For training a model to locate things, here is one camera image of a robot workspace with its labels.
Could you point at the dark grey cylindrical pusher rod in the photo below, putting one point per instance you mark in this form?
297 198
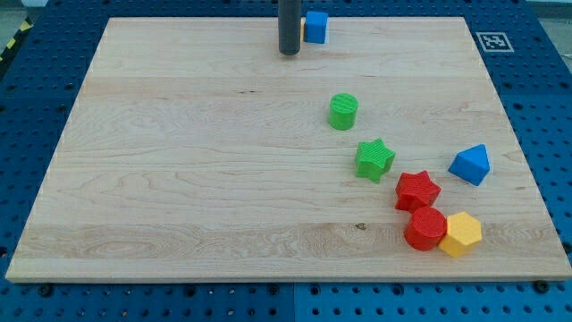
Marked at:
289 27

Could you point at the yellow block behind rod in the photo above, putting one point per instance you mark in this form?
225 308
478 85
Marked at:
302 29

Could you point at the blue cube block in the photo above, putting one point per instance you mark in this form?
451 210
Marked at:
316 27

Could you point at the green cylinder block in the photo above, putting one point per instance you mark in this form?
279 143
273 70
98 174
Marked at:
343 111

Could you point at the light wooden board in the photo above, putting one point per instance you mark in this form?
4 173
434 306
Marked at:
195 152

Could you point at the green star block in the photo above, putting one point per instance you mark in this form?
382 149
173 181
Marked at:
373 159

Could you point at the white fiducial marker tag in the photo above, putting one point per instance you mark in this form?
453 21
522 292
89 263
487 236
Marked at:
494 42

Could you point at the red star block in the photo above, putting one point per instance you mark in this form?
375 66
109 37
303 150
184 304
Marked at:
416 191

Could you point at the blue triangular prism block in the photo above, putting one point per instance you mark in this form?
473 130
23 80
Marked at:
471 165

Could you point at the red cylinder block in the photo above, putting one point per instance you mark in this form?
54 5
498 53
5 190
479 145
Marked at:
425 229

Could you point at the yellow hexagon block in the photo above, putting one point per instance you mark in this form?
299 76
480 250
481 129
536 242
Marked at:
463 235

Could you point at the black screw bottom left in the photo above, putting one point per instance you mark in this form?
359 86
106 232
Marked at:
45 290

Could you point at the black screw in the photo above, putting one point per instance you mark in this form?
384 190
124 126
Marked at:
541 286
45 290

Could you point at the black screw bottom right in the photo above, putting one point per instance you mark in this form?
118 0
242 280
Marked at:
541 286

